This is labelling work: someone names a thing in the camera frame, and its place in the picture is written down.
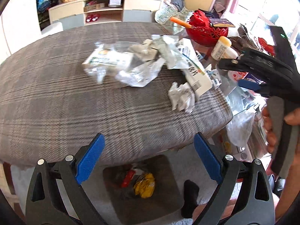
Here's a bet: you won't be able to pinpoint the red candy tube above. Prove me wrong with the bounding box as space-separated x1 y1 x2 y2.
121 169 136 188

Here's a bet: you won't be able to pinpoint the yellow wrapper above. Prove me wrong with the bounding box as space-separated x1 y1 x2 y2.
134 173 156 199

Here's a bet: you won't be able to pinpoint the torn white carton piece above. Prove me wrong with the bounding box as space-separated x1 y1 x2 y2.
205 64 222 89

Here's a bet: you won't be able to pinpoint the white paper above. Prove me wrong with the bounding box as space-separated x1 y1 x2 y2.
168 82 195 114

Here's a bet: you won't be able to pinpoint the white milk carton box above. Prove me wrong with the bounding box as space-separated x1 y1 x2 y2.
177 38 213 101

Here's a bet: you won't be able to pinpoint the white green medicine box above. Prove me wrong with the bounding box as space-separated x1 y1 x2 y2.
82 48 134 70

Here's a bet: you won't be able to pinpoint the clear plastic bag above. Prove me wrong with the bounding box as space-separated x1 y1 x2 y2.
82 34 189 88
226 109 255 147

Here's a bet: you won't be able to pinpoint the beige torn cardboard piece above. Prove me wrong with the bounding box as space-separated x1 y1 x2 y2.
128 39 158 62

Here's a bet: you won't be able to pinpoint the dark square trash bin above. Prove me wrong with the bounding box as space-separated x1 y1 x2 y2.
103 155 184 224

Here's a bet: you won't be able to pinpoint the person's right hand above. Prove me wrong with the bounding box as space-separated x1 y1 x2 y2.
262 107 299 153

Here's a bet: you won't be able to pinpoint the red snack bag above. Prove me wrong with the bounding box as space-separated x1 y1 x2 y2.
258 37 275 56

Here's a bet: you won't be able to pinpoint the pink label white bottle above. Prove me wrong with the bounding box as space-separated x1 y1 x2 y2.
227 71 248 82

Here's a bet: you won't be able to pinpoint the clear plastic bag hanging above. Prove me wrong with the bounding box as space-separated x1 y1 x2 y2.
226 109 255 147

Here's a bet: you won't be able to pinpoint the white cream bottle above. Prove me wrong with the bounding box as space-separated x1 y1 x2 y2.
222 47 239 59

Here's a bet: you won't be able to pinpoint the grey plaid tablecloth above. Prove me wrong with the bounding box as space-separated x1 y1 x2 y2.
1 22 232 166

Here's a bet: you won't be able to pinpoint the yellow cap white bottle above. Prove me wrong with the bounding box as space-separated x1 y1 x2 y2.
211 36 232 61

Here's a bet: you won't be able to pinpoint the dark book on basket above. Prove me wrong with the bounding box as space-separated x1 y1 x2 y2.
209 18 236 27

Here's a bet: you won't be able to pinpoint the red plastic basket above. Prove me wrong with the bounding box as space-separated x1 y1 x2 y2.
186 10 228 47

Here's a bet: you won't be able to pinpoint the white round stool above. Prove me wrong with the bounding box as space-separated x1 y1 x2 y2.
41 22 63 38

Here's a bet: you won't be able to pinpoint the red shoes on shelf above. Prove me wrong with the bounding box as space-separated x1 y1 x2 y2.
85 13 100 23

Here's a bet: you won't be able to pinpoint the beige grey TV cabinet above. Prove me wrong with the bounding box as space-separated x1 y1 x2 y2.
48 0 164 29

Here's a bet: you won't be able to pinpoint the orange handle stick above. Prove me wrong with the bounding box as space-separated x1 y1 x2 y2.
169 16 193 29

